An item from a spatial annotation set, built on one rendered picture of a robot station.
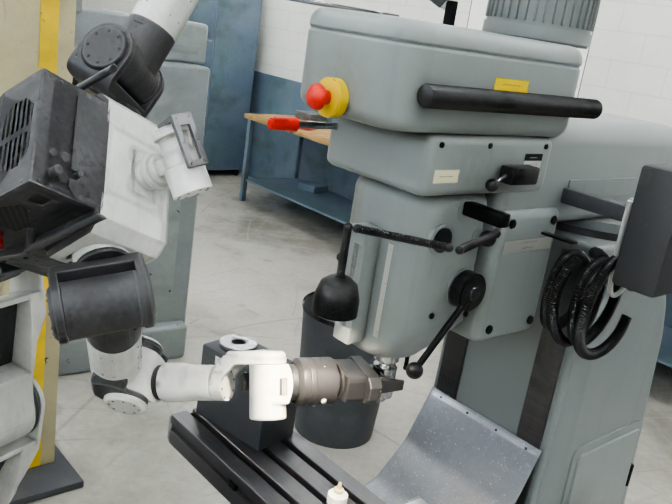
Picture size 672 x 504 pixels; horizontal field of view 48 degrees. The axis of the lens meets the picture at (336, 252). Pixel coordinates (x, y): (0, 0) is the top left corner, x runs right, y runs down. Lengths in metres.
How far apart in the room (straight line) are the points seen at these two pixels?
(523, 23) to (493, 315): 0.53
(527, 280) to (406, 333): 0.29
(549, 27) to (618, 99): 4.52
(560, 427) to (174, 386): 0.82
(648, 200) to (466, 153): 0.31
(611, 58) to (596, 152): 4.43
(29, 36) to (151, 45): 1.39
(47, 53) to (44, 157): 1.62
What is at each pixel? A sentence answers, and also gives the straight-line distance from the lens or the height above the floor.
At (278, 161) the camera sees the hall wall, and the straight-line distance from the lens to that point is 8.61.
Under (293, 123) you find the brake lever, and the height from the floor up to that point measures 1.70.
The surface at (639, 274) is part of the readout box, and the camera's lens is 1.36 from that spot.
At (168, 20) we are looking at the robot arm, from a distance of 1.44.
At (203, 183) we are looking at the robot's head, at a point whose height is 1.60.
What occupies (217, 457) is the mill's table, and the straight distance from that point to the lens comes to 1.80.
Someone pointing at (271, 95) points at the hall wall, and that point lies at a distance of 8.73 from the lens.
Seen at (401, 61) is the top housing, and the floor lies 1.83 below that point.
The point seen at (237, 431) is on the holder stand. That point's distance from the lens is 1.86.
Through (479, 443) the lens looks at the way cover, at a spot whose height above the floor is 1.01.
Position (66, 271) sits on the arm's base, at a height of 1.45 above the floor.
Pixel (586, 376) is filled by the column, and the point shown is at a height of 1.24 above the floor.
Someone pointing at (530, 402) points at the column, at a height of 1.15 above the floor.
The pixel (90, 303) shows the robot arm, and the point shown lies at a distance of 1.19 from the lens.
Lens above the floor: 1.87
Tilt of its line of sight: 17 degrees down
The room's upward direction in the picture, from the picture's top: 9 degrees clockwise
